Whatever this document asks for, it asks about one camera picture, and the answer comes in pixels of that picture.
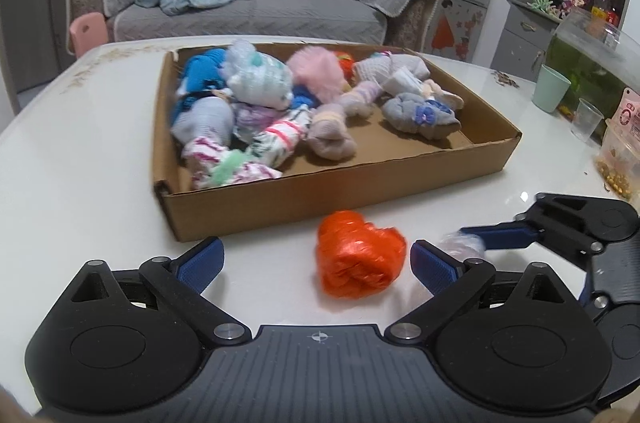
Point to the white sock bundle with band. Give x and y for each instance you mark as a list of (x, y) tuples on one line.
[(402, 80)]

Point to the orange juice bottle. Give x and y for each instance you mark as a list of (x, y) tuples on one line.
[(601, 8)]

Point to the grey quilted sofa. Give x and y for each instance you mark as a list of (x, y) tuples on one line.
[(342, 20)]

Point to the light blue sock bundle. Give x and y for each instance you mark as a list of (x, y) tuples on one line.
[(210, 117)]

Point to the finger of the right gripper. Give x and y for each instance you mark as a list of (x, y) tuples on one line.
[(513, 235)]

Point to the pink plastic chair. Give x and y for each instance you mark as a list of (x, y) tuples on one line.
[(87, 32)]

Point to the snack container with nuts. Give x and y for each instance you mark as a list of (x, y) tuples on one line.
[(618, 162)]

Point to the striped pink white sock bundle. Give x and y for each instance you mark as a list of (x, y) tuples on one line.
[(277, 142)]

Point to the green plastic cup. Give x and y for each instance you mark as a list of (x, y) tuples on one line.
[(551, 87)]

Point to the white pink green sock bundle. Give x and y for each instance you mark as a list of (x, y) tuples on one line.
[(213, 165)]

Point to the grey sock with blue flower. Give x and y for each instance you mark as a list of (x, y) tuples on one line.
[(415, 115)]

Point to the clear plastic bundle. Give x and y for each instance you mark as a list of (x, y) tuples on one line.
[(462, 246)]

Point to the glass fish tank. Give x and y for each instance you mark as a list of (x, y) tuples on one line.
[(598, 59)]

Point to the brown cardboard box tray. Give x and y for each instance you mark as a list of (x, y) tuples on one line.
[(386, 166)]

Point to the lilac sock bundle with band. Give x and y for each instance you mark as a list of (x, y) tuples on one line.
[(328, 135)]

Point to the white teal fuzzy sock bundle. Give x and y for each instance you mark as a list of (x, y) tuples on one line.
[(256, 78)]

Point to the grey knitted sock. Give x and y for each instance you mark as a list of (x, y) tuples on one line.
[(380, 66)]

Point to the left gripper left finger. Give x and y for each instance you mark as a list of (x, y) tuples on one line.
[(179, 283)]

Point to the orange sock bundle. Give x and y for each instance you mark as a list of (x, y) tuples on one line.
[(346, 62), (356, 259)]

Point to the white purple sock bundle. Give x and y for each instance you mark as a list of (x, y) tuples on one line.
[(250, 120)]

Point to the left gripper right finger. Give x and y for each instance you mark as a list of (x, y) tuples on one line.
[(456, 286)]

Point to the clear plastic cup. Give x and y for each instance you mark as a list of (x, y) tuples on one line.
[(586, 122)]

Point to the pink fluffy sock bundle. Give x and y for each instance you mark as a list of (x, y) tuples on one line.
[(319, 71)]

